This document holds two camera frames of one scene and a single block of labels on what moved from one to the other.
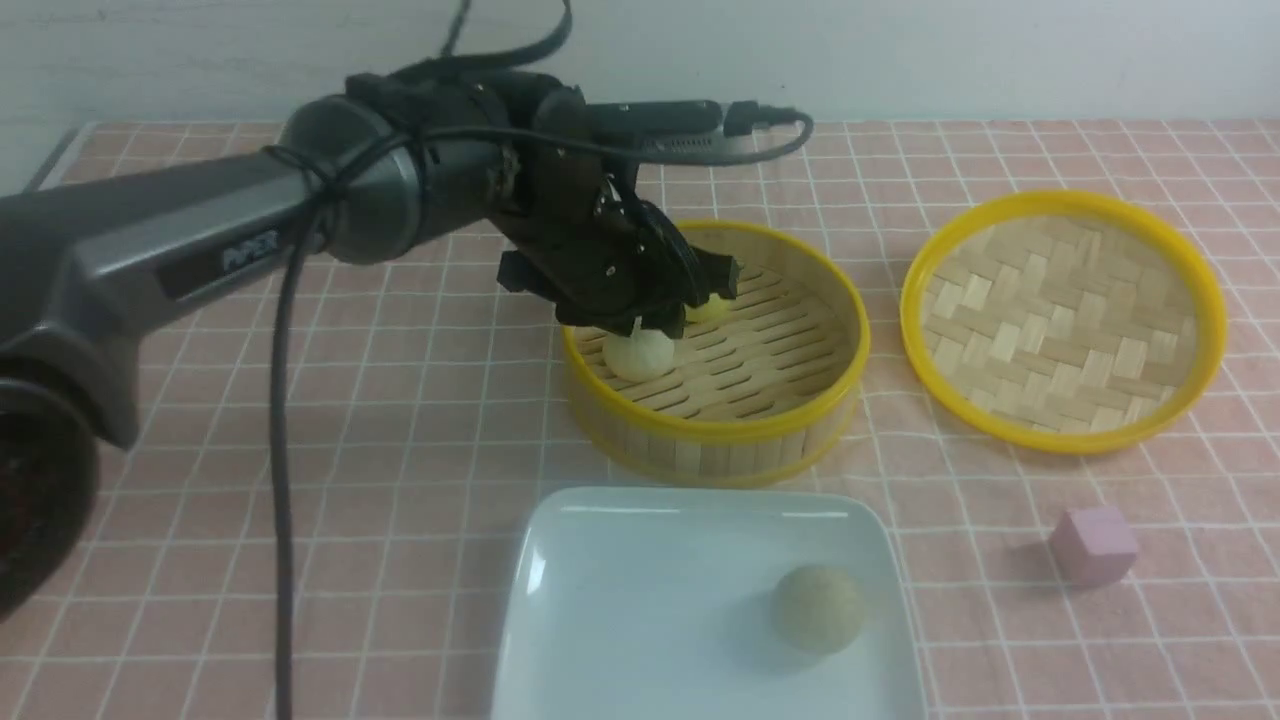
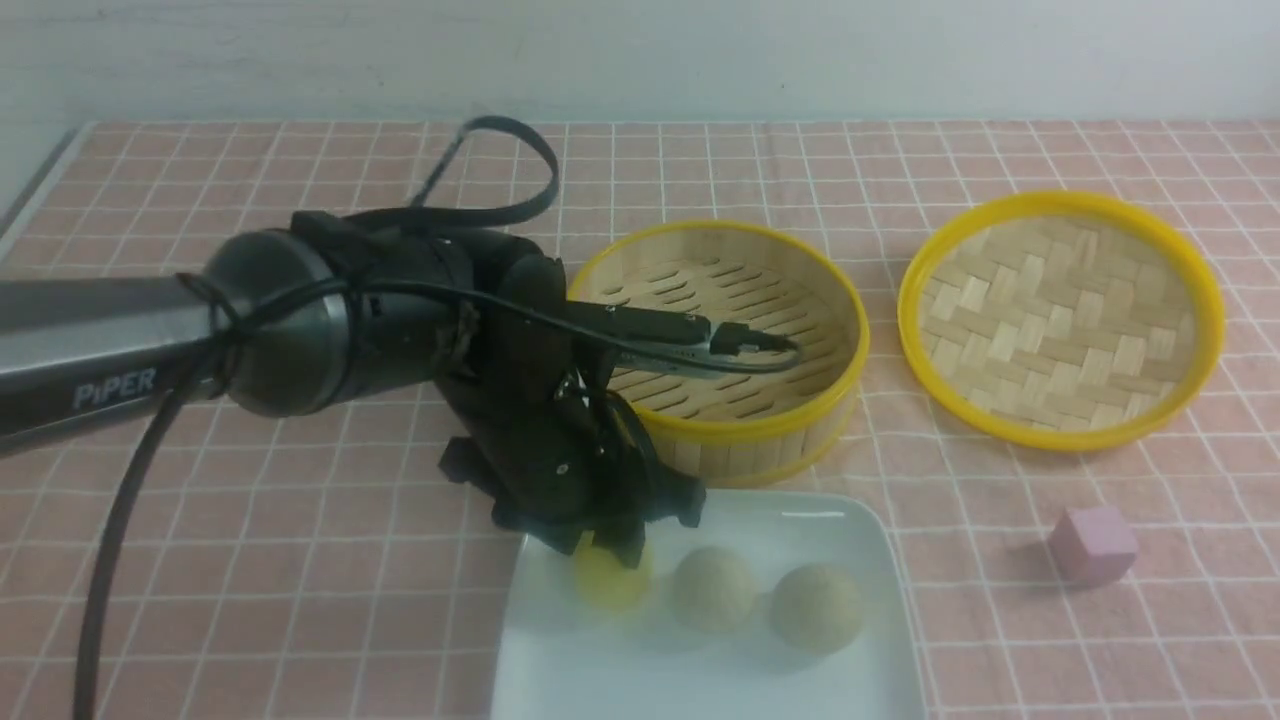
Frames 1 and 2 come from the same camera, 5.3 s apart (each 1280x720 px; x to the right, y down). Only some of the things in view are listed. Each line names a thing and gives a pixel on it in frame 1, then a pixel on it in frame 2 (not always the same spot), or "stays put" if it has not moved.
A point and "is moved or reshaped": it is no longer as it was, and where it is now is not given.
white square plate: [643, 604] stays put
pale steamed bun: [643, 355] is moved or reshaped
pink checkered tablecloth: [1133, 581] stays put
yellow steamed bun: [716, 308] to [604, 580]
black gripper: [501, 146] to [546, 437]
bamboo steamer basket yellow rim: [758, 387] stays put
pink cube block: [1093, 547] stays put
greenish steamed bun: [817, 608] stays put
